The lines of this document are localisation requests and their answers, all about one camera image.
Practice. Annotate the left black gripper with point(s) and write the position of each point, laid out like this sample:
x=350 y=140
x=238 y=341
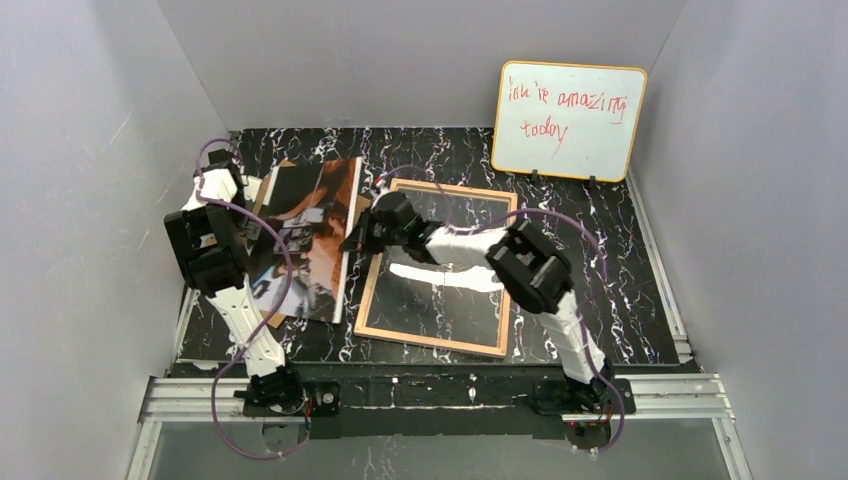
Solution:
x=295 y=235

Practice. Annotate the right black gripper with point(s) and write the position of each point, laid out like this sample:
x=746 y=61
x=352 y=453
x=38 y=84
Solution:
x=370 y=229

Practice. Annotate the brown cardboard backing board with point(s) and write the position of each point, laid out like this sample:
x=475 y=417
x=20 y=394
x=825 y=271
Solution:
x=265 y=192

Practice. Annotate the printed photo with white border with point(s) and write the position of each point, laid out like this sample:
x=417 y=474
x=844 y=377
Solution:
x=311 y=238

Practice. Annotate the white wooden picture frame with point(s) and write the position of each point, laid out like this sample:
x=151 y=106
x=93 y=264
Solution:
x=437 y=268

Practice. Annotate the clear plastic sheet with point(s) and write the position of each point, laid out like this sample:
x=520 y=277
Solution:
x=440 y=278

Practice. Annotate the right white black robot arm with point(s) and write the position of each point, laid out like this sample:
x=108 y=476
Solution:
x=534 y=272

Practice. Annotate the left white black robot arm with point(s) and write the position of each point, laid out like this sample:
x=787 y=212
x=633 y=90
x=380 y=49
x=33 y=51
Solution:
x=212 y=257

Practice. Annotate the yellow rimmed whiteboard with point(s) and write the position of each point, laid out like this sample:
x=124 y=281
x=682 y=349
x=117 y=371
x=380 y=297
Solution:
x=565 y=120

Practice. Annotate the black marble pattern mat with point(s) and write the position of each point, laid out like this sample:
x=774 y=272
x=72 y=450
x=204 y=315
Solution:
x=629 y=322

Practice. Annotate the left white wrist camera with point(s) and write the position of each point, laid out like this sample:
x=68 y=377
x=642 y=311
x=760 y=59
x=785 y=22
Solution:
x=252 y=187

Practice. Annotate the aluminium rail base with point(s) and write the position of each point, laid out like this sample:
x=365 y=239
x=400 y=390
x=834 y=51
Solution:
x=423 y=400

